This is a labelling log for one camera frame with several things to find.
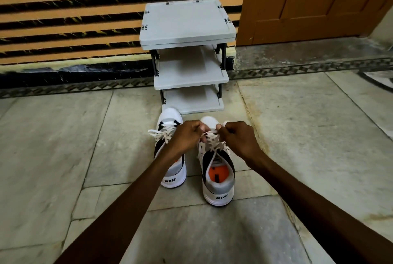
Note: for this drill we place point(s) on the person's right hand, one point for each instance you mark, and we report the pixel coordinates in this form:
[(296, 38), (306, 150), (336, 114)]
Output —
[(241, 139)]

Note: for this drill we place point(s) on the person's right forearm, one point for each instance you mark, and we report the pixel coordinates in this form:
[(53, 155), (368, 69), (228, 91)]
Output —
[(319, 214)]

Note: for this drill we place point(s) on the grey three-tier shoe rack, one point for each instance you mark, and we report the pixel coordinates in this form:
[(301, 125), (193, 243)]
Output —
[(188, 55)]

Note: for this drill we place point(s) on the white sneaker with orange insole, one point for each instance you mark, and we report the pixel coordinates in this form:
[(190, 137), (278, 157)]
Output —
[(216, 168)]

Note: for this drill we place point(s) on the person's left thumb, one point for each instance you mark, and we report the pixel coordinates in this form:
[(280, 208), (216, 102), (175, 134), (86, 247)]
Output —
[(201, 136)]

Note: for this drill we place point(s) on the person's right thumb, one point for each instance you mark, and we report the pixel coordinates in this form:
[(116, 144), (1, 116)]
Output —
[(221, 134)]

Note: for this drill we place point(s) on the white and black sneaker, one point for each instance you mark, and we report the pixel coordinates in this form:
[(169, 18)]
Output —
[(170, 147)]

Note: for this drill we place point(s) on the person's left hand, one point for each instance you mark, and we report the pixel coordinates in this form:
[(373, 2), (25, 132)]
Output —
[(185, 138)]

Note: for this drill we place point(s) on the person's left forearm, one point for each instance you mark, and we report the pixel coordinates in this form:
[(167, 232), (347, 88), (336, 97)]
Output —
[(121, 213)]

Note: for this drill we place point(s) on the brown wooden door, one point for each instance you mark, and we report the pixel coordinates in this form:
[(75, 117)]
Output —
[(313, 3)]

